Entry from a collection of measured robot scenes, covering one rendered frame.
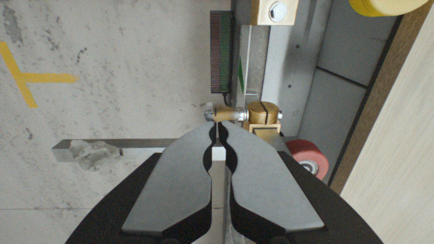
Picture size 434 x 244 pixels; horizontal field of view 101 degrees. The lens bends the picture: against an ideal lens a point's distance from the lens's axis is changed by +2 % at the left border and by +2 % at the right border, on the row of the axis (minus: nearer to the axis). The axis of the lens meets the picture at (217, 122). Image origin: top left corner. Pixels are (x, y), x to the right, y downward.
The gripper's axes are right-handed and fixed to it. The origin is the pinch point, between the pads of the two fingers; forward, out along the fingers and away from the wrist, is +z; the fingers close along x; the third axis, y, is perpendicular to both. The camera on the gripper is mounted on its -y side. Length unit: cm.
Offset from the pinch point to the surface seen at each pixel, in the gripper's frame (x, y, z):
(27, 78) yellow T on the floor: -113, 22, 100
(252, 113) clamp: 5.9, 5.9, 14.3
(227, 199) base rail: 5, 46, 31
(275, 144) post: 8.3, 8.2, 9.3
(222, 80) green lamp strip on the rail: 1.9, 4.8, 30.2
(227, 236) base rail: 6, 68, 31
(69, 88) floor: -90, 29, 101
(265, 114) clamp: 7.6, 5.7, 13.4
